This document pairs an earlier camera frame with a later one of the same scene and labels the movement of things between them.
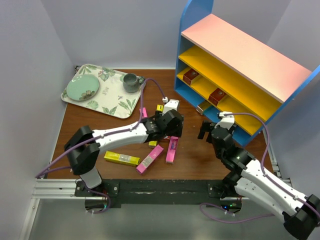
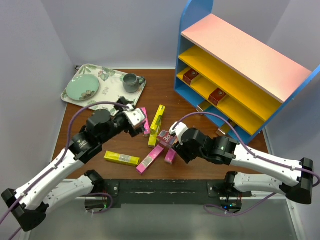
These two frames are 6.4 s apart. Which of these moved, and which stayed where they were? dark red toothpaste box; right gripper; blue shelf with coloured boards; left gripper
Moved: right gripper; left gripper
Stayed: blue shelf with coloured boards; dark red toothpaste box
